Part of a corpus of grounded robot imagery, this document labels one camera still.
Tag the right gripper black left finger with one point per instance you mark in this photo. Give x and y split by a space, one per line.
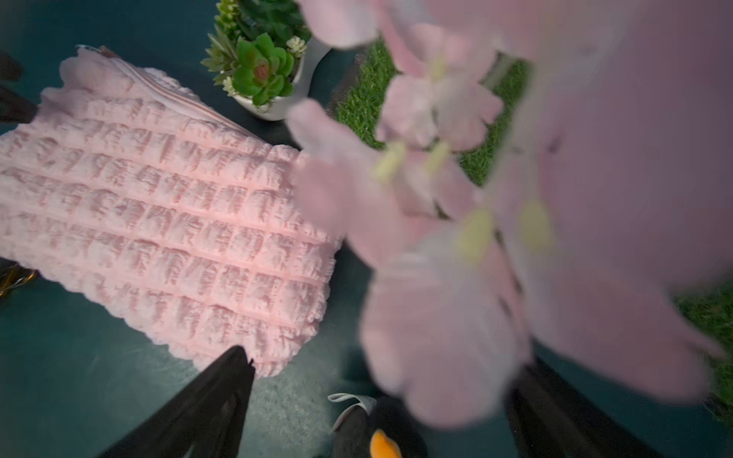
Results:
205 419

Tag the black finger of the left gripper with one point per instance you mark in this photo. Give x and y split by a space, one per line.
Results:
14 108
10 68

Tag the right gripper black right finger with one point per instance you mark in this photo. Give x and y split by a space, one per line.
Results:
550 418

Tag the pink knitted bag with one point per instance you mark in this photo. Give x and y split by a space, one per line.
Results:
129 190

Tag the penguin plush keychain decoration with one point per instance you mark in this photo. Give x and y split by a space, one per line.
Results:
374 427

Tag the gold carabiner clip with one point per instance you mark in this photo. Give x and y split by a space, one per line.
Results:
14 277

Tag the green artificial grass mat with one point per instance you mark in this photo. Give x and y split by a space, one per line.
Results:
359 105

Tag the pink cherry blossom tree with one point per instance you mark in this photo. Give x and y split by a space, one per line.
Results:
554 172

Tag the small potted green plant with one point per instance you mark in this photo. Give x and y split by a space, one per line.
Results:
263 55

